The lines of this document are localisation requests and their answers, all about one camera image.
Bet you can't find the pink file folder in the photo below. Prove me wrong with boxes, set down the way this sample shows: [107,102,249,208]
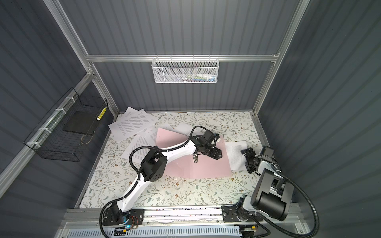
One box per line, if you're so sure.
[156,128,232,179]

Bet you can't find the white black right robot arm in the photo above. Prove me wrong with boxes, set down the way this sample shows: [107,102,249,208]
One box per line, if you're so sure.
[236,146,294,221]

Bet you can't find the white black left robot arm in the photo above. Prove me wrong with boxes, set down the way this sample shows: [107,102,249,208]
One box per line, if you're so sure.
[101,130,223,224]

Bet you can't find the metal folder clip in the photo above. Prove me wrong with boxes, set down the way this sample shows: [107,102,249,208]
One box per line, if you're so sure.
[192,153,199,163]

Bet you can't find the floral patterned table mat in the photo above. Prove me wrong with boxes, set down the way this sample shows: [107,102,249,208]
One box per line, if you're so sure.
[78,111,262,208]

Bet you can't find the pens in white basket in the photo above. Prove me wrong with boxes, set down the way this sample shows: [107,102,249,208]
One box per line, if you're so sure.
[176,73,217,83]

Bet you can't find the yellow marker pen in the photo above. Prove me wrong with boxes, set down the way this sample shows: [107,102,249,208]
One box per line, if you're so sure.
[96,106,108,121]

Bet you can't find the black foam pad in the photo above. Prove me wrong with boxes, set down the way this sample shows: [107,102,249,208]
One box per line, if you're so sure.
[63,111,100,135]

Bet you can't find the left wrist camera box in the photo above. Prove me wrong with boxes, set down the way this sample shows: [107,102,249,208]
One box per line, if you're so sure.
[199,131,220,146]

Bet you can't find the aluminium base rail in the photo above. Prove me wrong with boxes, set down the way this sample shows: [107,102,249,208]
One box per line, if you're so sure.
[61,203,301,228]

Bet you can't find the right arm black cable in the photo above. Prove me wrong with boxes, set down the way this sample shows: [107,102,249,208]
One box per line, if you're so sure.
[252,166,320,238]

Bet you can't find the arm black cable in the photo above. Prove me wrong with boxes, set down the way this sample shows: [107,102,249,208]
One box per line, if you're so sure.
[252,166,320,238]
[99,125,209,238]

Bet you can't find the white vented cable duct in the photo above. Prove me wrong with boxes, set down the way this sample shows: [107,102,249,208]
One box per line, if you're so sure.
[66,226,242,238]

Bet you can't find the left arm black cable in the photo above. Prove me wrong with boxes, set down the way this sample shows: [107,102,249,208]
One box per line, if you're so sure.
[99,125,209,238]

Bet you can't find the white wire mesh basket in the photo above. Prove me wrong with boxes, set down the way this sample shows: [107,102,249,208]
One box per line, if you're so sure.
[151,60,220,84]

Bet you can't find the black wire basket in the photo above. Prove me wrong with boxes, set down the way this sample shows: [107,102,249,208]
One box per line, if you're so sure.
[24,89,108,162]

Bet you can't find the horizontal aluminium frame bar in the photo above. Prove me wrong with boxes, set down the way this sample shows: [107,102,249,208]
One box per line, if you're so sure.
[85,54,279,62]

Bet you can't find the aluminium corner frame post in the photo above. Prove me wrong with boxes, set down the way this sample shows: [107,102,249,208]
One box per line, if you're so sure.
[44,0,120,118]

